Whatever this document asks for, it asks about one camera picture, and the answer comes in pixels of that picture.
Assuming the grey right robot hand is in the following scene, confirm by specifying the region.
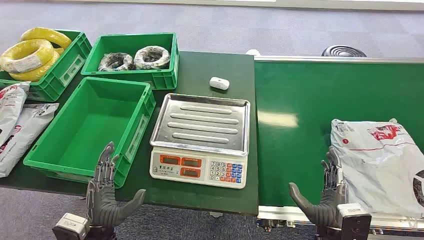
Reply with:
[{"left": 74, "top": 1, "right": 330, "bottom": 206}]
[{"left": 288, "top": 145, "right": 349, "bottom": 229}]

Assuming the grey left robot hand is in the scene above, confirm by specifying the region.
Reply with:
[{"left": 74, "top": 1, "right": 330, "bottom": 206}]
[{"left": 86, "top": 141, "right": 147, "bottom": 229}]

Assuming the grey poly mailer package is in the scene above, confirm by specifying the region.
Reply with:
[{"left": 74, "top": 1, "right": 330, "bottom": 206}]
[{"left": 330, "top": 118, "right": 424, "bottom": 220}]

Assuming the green conveyor belt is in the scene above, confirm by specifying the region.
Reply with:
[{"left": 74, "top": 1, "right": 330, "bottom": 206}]
[{"left": 254, "top": 55, "right": 424, "bottom": 233}]

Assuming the empty green plastic crate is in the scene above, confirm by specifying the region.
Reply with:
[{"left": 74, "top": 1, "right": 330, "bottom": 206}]
[{"left": 23, "top": 76, "right": 157, "bottom": 189}]

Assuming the grey poly mailer bag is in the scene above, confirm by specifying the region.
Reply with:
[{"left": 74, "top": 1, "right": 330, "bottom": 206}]
[
  {"left": 0, "top": 81, "right": 32, "bottom": 147},
  {"left": 0, "top": 102, "right": 60, "bottom": 179}
]

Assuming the electronic scale with steel tray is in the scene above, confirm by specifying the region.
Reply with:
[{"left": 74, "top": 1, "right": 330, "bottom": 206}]
[{"left": 149, "top": 93, "right": 251, "bottom": 190}]

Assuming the green crate with yellow coils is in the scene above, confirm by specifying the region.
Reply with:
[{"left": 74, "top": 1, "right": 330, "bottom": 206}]
[{"left": 0, "top": 29, "right": 93, "bottom": 103}]

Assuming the black ribbed round object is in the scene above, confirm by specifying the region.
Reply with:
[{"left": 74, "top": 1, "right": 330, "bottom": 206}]
[{"left": 320, "top": 44, "right": 368, "bottom": 58}]

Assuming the green crate with black coils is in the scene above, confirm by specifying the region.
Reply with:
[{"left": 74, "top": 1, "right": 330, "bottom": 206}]
[{"left": 80, "top": 32, "right": 180, "bottom": 91}]

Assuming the small white plastic device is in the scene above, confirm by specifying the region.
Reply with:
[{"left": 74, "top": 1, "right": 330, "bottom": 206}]
[{"left": 208, "top": 76, "right": 231, "bottom": 91}]

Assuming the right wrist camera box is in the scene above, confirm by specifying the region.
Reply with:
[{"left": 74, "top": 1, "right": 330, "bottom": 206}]
[{"left": 335, "top": 202, "right": 373, "bottom": 240}]

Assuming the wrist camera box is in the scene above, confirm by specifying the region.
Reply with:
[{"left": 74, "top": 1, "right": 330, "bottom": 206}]
[
  {"left": 52, "top": 212, "right": 91, "bottom": 240},
  {"left": 335, "top": 202, "right": 373, "bottom": 240}
]

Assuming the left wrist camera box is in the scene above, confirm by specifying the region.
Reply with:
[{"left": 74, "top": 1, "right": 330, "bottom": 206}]
[{"left": 52, "top": 212, "right": 91, "bottom": 240}]

